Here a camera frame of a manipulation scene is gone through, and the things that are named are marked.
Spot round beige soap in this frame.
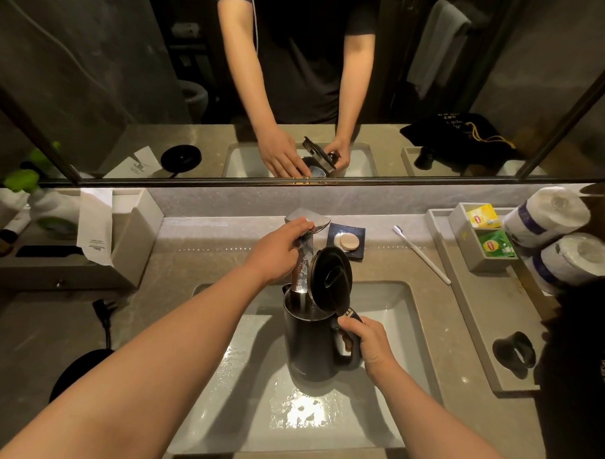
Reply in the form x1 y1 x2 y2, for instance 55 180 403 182
334 231 361 253

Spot person's right forearm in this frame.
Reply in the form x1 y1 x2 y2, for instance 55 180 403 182
361 362 528 459

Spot person's right hand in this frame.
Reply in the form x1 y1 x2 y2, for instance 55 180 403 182
335 316 405 388

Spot white paper card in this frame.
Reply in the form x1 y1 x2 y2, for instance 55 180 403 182
76 186 117 267

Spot white toothbrush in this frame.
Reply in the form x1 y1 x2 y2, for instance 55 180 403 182
390 225 454 286

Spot green tea bag packet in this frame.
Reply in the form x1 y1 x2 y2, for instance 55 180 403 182
477 229 519 260

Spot yellow tea bag packet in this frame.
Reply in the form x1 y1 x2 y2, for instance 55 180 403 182
465 203 503 230

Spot grey amenity drawer box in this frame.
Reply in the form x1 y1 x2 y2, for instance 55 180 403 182
0 183 165 296

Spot wall mirror with dark frame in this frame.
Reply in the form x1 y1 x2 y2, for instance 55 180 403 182
0 0 605 207

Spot white bottle with green cap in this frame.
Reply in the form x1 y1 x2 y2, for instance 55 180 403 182
1 168 83 241

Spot small dark bottles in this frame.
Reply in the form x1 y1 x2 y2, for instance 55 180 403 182
0 210 32 259

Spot person's left forearm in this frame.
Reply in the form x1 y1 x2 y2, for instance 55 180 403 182
0 257 262 459

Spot grey tea bag box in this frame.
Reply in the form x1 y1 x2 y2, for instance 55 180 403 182
447 202 523 275

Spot long grey tray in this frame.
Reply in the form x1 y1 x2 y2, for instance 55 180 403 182
419 205 552 396

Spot white sink basin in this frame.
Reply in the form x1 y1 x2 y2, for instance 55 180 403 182
168 274 448 459

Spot dark square soap dish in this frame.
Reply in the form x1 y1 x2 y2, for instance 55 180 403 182
326 222 367 261

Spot black electric kettle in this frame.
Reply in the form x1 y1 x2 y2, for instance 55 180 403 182
278 244 367 386

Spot black round kettle base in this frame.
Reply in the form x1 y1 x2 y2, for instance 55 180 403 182
48 346 115 406

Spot black fabric bag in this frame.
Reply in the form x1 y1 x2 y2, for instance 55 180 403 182
531 282 605 459

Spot person's left hand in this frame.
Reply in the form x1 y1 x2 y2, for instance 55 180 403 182
243 215 316 288

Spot white toilet paper roll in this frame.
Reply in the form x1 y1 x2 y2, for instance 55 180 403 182
501 184 593 251
524 231 605 299

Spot chrome faucet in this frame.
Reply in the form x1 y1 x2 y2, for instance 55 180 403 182
282 208 333 300

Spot black ring-shaped holder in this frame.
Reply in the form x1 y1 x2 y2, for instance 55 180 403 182
491 330 538 381

